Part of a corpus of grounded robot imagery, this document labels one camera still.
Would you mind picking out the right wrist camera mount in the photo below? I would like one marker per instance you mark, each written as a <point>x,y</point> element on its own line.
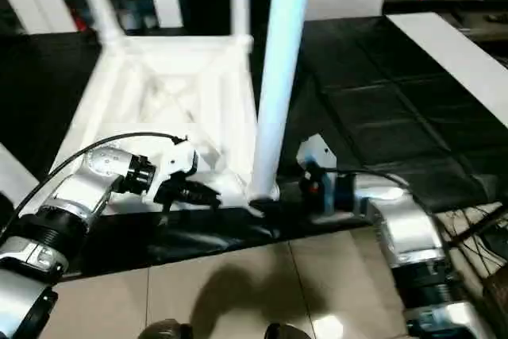
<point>317,152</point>

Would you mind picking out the red packet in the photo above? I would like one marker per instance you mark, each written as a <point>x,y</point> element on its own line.
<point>81,21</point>

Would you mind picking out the dark robot right foot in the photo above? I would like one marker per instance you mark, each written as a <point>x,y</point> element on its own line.
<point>285,332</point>

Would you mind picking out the brown woven basket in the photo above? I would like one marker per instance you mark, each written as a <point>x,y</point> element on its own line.
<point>496,303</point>

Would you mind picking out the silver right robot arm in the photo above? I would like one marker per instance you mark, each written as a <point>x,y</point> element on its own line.
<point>412,228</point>

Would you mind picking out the white table leg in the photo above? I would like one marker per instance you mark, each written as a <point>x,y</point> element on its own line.
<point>241,1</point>
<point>282,57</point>
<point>99,5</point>
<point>16,172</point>

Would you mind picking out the white plastic table top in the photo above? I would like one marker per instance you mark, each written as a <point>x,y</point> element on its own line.
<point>166,69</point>

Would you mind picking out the dark robot left foot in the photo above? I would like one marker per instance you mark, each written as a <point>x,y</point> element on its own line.
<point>166,330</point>

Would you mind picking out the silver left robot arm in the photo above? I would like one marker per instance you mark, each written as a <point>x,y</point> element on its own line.
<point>79,192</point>

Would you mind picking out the dark robot foot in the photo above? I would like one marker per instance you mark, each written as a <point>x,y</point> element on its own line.
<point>285,332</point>
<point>166,330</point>

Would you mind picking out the black tripod leg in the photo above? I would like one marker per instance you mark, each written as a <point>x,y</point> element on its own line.
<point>480,228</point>

